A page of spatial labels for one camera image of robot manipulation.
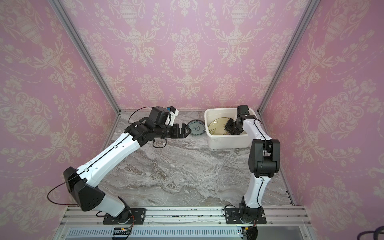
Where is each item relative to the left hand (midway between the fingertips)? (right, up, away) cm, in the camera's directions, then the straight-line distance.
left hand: (185, 132), depth 73 cm
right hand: (+25, +2, +24) cm, 34 cm away
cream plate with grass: (+19, +2, +29) cm, 35 cm away
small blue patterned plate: (+6, +2, +36) cm, 36 cm away
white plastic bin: (+32, -6, +20) cm, 38 cm away
